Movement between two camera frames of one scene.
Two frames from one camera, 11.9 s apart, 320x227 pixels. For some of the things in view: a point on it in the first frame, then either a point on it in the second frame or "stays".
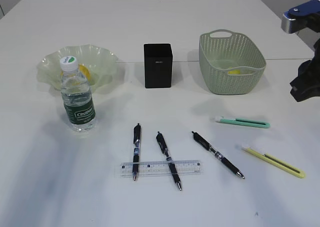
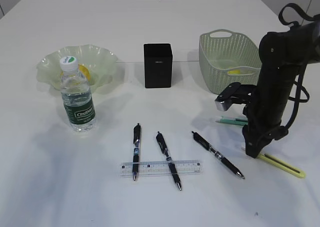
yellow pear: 83,69 stays
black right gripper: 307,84 -> 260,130
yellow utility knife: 277,162 stays
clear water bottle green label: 77,95 stays
